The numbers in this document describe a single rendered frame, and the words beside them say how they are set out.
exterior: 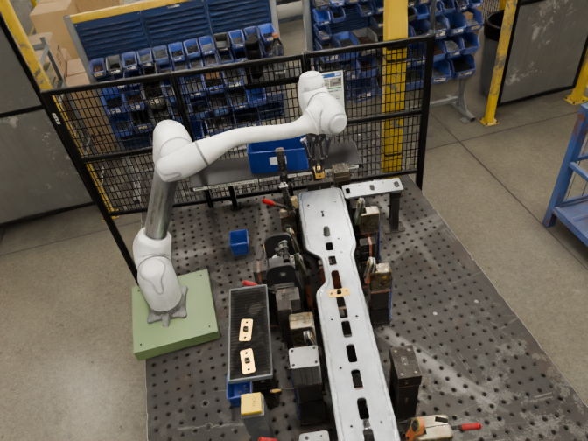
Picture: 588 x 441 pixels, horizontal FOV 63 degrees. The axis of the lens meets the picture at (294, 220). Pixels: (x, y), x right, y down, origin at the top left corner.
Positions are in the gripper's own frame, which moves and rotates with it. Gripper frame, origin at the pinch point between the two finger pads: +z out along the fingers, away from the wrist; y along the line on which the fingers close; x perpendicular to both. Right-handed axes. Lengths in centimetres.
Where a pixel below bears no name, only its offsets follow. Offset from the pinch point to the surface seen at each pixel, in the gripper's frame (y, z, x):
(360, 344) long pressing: 3, 29, -72
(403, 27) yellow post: 51, -30, 57
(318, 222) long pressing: -2.9, 29.0, -4.9
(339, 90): 18, -4, 54
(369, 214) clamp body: 20.2, 25.0, -8.9
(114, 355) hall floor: -137, 129, 9
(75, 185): -181, 95, 149
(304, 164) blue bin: -4.6, 23.3, 33.6
